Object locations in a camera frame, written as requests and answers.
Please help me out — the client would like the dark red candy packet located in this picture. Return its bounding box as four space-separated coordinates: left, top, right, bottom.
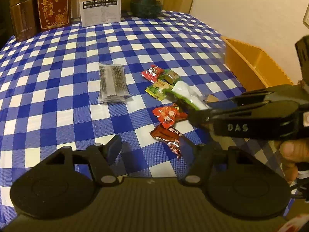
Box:
150 124 183 160

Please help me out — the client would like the red candy with figure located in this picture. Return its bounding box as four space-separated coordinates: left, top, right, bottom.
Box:
152 104 188 129

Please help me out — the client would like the grey seaweed snack packet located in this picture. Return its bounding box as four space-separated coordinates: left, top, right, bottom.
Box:
97 64 130 104

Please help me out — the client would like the white green snack bar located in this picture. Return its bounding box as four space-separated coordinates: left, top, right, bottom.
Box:
162 80 211 111

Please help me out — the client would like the yellow green candy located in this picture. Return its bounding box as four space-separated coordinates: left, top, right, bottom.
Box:
145 79 173 101

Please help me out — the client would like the small red candy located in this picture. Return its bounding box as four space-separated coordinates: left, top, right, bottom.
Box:
141 64 164 83

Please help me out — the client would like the person's right hand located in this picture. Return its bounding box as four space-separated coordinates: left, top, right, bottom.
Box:
274 138 309 184

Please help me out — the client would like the orange plastic tray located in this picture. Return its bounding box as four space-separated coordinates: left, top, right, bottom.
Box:
221 36 294 91

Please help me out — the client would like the blue white checkered tablecloth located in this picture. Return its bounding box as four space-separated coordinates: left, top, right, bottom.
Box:
0 10 298 223

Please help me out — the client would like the white product box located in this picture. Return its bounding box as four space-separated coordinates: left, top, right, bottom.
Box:
79 0 121 27

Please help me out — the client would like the red decorated tea box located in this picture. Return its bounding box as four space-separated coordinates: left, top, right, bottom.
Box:
38 0 71 32

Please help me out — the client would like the brown tea canister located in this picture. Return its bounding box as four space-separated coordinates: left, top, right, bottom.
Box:
9 0 40 42

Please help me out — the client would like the network wall outlet plate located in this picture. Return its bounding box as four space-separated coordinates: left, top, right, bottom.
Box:
303 5 309 28

